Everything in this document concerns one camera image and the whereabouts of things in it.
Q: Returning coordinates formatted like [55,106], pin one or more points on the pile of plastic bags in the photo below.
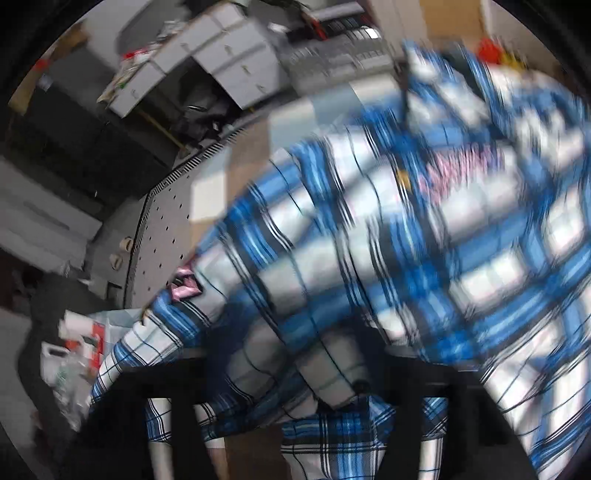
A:
[78,360]

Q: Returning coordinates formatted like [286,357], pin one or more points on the blue plaid shirt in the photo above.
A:
[369,254]

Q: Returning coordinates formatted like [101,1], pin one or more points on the black box with red stripe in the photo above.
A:
[337,23]

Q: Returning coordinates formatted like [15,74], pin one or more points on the wooden door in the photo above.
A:
[455,18]

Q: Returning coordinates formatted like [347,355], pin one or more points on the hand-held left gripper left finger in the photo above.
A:
[189,438]

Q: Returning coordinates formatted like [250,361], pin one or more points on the grey suitcase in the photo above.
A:
[332,62]

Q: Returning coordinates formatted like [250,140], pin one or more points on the desk clutter pile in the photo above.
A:
[134,64]

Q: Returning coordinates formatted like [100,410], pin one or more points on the red and yellow toys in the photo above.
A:
[491,50]

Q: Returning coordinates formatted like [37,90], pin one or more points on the white drawer desk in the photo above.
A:
[231,50]

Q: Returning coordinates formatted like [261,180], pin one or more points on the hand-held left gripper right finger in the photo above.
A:
[404,438]

